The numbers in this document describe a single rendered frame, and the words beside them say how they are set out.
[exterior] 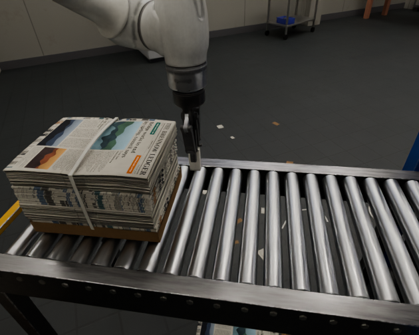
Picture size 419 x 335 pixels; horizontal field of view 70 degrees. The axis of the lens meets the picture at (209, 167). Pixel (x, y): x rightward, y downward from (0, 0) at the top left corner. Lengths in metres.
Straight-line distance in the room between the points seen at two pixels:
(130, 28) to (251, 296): 0.65
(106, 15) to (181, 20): 0.16
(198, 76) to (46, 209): 0.54
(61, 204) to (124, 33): 0.46
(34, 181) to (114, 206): 0.20
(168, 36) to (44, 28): 5.02
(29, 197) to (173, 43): 0.55
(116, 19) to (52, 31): 4.93
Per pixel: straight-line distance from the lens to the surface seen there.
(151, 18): 0.66
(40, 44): 5.66
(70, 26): 5.60
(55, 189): 0.84
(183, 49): 0.62
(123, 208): 0.79
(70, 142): 0.91
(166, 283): 0.78
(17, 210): 1.11
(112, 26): 0.70
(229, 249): 0.83
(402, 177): 1.19
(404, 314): 0.83
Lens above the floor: 1.46
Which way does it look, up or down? 37 degrees down
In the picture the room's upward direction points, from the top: 3 degrees counter-clockwise
